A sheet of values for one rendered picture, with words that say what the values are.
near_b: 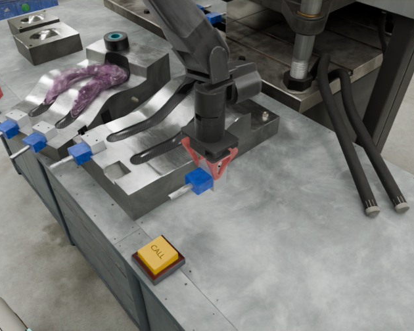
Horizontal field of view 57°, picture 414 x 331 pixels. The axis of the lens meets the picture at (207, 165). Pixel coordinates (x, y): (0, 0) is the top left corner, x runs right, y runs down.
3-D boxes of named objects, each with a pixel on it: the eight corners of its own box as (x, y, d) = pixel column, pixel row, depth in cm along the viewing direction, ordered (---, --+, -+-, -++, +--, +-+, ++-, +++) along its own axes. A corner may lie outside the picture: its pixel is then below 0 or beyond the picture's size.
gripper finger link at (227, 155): (213, 159, 82) (214, 124, 76) (236, 176, 78) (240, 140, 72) (188, 173, 79) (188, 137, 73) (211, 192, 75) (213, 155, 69)
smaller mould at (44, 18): (23, 43, 155) (18, 29, 151) (11, 33, 162) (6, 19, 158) (62, 32, 164) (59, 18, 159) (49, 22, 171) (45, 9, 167)
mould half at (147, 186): (133, 221, 88) (125, 180, 79) (79, 164, 102) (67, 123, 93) (277, 132, 112) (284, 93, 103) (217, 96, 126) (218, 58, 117)
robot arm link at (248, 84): (179, 44, 65) (207, 50, 59) (230, 28, 71) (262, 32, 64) (189, 109, 71) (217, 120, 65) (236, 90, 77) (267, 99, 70)
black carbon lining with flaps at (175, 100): (137, 174, 89) (132, 142, 83) (102, 141, 98) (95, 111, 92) (242, 117, 106) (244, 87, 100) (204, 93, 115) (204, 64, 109)
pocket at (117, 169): (117, 192, 87) (114, 180, 85) (105, 180, 90) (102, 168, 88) (133, 182, 90) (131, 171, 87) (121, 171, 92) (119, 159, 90)
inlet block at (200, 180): (177, 214, 75) (176, 195, 72) (162, 200, 78) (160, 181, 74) (226, 184, 82) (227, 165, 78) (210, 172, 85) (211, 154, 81)
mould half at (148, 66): (62, 164, 102) (50, 131, 95) (-1, 132, 112) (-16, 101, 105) (171, 81, 133) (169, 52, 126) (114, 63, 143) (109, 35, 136)
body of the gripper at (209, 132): (204, 123, 78) (205, 91, 74) (239, 147, 73) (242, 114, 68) (179, 135, 75) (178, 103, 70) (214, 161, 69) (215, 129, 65)
